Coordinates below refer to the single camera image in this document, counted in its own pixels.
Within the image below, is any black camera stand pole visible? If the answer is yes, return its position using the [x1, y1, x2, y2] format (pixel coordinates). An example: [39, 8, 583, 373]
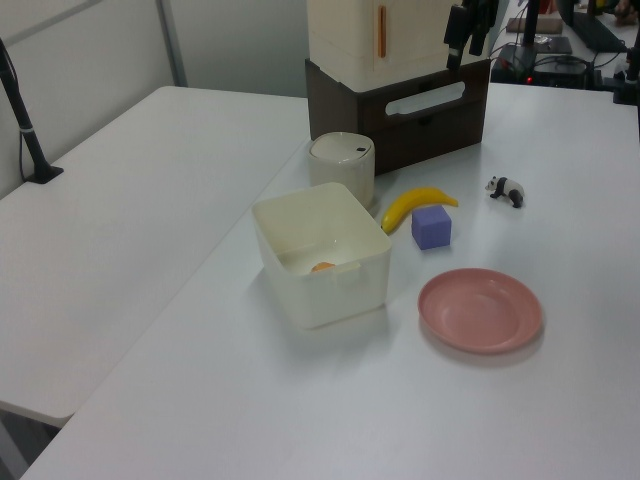
[0, 36, 66, 184]

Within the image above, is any dark brown drawer box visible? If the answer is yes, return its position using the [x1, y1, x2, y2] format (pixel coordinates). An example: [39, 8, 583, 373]
[304, 57, 492, 177]

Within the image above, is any cream toy fridge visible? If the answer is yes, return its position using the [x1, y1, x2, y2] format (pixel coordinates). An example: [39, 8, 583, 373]
[306, 0, 489, 95]

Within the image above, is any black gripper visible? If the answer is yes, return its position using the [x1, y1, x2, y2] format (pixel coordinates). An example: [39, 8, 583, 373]
[444, 0, 499, 71]

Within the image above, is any black pole with base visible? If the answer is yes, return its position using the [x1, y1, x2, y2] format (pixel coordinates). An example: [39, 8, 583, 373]
[491, 0, 574, 85]

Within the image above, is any purple foam cube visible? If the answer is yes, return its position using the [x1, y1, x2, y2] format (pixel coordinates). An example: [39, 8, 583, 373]
[410, 204, 453, 252]

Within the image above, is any pink plastic plate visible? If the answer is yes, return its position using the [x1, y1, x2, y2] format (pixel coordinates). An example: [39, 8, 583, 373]
[417, 267, 544, 356]

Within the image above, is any black clamp mount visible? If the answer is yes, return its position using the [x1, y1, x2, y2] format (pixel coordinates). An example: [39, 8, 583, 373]
[609, 44, 640, 105]

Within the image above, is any panda figurine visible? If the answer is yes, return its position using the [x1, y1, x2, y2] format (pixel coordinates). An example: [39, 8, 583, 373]
[483, 175, 527, 209]

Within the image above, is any yellow toy banana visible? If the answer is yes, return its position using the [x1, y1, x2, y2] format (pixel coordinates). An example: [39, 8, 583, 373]
[380, 186, 460, 234]

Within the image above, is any grey metal partition post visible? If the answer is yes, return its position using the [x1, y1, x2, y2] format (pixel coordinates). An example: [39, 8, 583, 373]
[153, 0, 190, 88]

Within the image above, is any cream mini trash can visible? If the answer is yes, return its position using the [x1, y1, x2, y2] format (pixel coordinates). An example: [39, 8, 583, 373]
[306, 131, 377, 209]

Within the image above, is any cream open storage bin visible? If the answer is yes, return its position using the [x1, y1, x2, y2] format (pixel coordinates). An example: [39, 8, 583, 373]
[250, 181, 393, 331]

